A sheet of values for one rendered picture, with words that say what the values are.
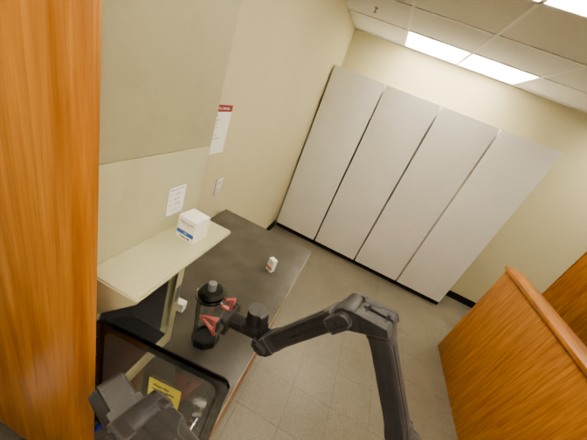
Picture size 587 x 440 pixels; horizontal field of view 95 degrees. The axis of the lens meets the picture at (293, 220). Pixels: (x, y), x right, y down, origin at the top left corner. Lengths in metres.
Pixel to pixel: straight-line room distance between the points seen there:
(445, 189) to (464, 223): 0.47
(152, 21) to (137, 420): 0.56
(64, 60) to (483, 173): 3.51
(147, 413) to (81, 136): 0.37
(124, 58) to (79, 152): 0.18
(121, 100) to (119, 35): 0.08
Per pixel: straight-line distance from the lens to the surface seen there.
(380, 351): 0.70
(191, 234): 0.67
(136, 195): 0.60
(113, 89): 0.49
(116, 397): 0.58
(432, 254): 3.83
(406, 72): 3.87
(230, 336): 1.24
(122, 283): 0.59
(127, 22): 0.49
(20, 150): 0.43
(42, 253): 0.49
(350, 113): 3.41
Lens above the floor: 1.92
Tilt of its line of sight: 26 degrees down
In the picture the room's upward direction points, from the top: 22 degrees clockwise
